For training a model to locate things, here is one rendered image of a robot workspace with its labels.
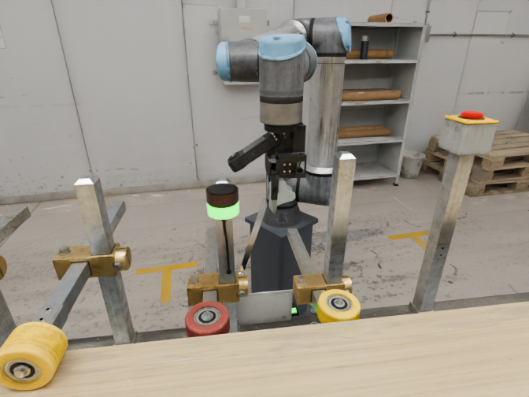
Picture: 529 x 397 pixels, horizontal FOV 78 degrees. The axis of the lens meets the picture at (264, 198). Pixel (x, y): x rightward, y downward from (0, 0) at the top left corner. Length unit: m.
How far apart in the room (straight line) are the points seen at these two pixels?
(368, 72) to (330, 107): 2.48
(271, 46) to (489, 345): 0.64
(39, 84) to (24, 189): 1.00
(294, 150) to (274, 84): 0.15
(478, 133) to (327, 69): 0.69
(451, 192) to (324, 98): 0.68
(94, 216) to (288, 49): 0.48
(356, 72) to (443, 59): 1.03
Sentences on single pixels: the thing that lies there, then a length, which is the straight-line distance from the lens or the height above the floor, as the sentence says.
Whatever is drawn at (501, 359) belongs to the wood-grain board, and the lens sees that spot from 0.69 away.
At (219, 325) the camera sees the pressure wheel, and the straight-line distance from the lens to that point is 0.62.
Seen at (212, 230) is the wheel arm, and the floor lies 0.86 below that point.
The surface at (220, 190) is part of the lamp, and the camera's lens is 0.60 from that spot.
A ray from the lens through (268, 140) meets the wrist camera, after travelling 0.69.
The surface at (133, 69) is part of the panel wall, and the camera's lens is 3.33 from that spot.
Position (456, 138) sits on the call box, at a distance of 0.78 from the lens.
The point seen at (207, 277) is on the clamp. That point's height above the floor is 0.87.
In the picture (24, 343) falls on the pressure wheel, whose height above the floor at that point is 0.98.
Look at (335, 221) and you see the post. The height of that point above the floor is 1.01.
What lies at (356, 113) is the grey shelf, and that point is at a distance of 3.81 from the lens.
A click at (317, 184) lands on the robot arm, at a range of 1.40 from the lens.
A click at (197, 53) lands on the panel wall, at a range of 3.30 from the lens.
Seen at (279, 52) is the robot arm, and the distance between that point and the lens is 0.66.
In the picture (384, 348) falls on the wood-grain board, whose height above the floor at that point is 0.90.
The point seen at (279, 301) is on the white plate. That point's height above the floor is 0.77.
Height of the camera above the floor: 1.35
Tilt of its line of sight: 25 degrees down
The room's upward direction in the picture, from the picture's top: straight up
